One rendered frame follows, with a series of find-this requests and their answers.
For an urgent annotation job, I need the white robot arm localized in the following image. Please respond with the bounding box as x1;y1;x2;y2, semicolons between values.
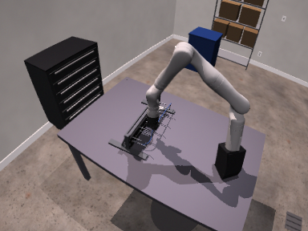
146;42;250;152

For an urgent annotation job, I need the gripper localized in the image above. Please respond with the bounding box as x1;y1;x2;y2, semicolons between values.
147;106;164;131

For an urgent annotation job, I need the black patch panel rack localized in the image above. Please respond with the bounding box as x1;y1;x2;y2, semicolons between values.
108;105;175;160

